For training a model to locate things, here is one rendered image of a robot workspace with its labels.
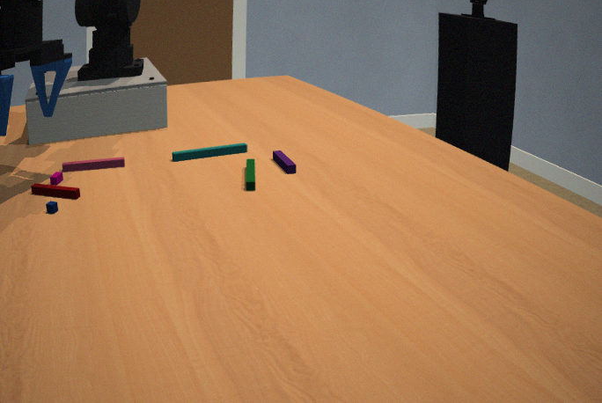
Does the purple rod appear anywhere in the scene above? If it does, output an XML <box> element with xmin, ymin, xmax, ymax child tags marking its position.
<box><xmin>273</xmin><ymin>150</ymin><xmax>297</xmax><ymax>174</ymax></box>

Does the small blue cube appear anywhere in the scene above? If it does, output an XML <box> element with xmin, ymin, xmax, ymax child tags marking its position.
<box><xmin>46</xmin><ymin>201</ymin><xmax>58</xmax><ymax>214</ymax></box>

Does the turquoise rod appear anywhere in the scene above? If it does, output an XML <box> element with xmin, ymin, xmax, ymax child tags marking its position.
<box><xmin>172</xmin><ymin>143</ymin><xmax>247</xmax><ymax>162</ymax></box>

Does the pink rod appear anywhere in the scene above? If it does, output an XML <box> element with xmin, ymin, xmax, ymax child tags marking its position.
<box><xmin>62</xmin><ymin>157</ymin><xmax>125</xmax><ymax>172</ymax></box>

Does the green rod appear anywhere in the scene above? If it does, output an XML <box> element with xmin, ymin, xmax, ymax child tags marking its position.
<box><xmin>246</xmin><ymin>159</ymin><xmax>255</xmax><ymax>191</ymax></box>

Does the magenta rod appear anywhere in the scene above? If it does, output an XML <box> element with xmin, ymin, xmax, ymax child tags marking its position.
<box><xmin>50</xmin><ymin>172</ymin><xmax>63</xmax><ymax>186</ymax></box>

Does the red rod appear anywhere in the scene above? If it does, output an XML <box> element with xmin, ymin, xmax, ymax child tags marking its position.
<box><xmin>31</xmin><ymin>184</ymin><xmax>80</xmax><ymax>199</ymax></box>

